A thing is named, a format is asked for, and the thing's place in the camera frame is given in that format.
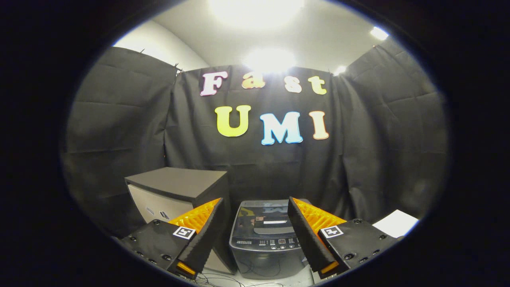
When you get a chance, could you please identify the white flat board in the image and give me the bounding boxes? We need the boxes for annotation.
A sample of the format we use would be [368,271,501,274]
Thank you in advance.
[373,210,419,238]

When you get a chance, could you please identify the grey washing machine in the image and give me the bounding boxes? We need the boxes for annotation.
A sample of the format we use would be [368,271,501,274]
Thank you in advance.
[229,199,315,279]

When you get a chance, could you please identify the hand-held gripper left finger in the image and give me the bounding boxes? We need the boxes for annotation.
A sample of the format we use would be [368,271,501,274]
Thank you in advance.
[120,197,224,279]

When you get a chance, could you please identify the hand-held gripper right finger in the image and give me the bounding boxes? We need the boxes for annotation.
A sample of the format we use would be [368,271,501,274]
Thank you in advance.
[288,196,399,279]

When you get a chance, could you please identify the thin black cable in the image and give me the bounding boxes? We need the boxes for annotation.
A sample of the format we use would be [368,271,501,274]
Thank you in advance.
[195,273,283,287]

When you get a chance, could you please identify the large ceiling light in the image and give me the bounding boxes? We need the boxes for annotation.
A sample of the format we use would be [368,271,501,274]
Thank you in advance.
[207,0,305,28]

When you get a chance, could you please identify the grey cabinet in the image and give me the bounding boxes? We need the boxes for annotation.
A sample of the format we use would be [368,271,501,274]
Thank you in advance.
[124,167,237,275]

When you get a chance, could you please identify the black backdrop cloth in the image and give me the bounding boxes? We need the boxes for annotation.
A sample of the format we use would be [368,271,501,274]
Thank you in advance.
[60,40,449,240]

